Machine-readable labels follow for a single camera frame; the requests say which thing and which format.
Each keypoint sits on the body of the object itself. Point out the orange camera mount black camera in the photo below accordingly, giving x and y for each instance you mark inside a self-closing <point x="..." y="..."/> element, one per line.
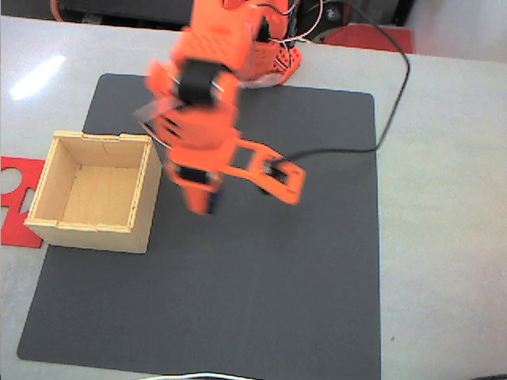
<point x="273" y="170"/>

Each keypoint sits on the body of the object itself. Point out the dark grey mat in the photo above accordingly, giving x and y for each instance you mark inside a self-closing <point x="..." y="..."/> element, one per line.
<point x="237" y="285"/>

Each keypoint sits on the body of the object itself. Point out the open wooden box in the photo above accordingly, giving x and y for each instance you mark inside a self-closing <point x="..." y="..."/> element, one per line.
<point x="99" y="194"/>

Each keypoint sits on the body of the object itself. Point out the red flat object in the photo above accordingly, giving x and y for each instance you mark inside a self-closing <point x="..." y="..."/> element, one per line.
<point x="372" y="39"/>

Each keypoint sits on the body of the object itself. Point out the red cutout sheet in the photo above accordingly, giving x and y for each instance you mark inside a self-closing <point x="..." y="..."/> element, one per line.
<point x="16" y="229"/>

